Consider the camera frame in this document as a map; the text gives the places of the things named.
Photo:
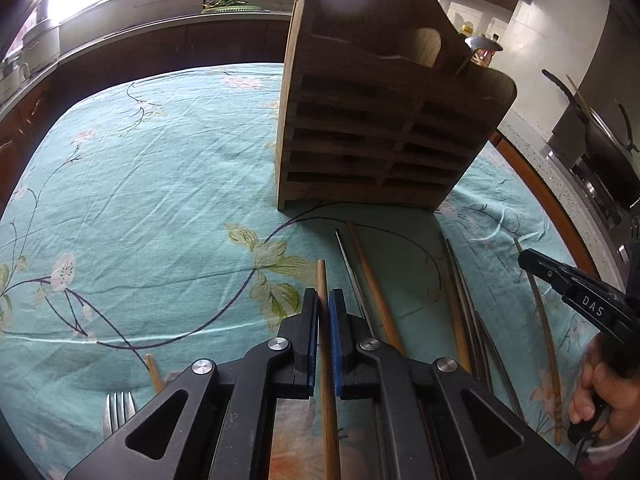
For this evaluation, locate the brown wooden chopstick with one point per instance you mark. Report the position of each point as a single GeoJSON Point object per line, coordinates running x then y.
{"type": "Point", "coordinates": [380, 303]}

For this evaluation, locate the silver metal chopstick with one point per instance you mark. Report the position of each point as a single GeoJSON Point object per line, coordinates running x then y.
{"type": "Point", "coordinates": [482, 347]}

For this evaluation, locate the person's right hand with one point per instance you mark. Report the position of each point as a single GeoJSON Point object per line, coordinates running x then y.
{"type": "Point", "coordinates": [621, 395]}

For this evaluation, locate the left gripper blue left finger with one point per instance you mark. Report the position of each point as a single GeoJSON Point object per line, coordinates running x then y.
{"type": "Point", "coordinates": [215, 421]}

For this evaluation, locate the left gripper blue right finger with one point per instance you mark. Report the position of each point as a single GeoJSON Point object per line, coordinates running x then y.
{"type": "Point", "coordinates": [436, 420]}

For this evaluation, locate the silver fork on left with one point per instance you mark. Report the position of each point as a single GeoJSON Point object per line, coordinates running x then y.
{"type": "Point", "coordinates": [119, 407]}

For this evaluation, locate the bamboo-handled wooden chopstick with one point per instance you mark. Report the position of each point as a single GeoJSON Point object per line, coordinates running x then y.
{"type": "Point", "coordinates": [331, 444]}

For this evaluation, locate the yellow condiment bottle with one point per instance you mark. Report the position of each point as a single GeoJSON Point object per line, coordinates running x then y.
{"type": "Point", "coordinates": [466, 29]}

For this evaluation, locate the gas stove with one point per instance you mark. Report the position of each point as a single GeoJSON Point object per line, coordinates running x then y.
{"type": "Point", "coordinates": [612, 220]}

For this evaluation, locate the white tall cooker pot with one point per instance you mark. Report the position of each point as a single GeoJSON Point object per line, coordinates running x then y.
{"type": "Point", "coordinates": [41, 45]}

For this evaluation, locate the silver long-handled spoon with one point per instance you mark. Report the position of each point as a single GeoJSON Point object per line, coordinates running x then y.
{"type": "Point", "coordinates": [475, 45]}

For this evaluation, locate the black wok with handle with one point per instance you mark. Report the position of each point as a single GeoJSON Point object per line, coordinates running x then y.
{"type": "Point", "coordinates": [607, 157]}

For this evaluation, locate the wooden utensil holder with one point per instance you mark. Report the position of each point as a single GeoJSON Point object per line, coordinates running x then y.
{"type": "Point", "coordinates": [381, 103]}

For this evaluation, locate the thin metal chopstick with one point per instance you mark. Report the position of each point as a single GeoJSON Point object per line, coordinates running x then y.
{"type": "Point", "coordinates": [353, 280]}

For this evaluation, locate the wooden bamboo chopstick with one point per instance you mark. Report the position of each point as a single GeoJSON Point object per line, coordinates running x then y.
{"type": "Point", "coordinates": [548, 390]}

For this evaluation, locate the short wooden chopstick far left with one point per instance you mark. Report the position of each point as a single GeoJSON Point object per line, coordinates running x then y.
{"type": "Point", "coordinates": [157, 380]}

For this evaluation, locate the teal floral tablecloth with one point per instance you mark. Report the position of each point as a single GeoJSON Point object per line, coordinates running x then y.
{"type": "Point", "coordinates": [146, 222]}

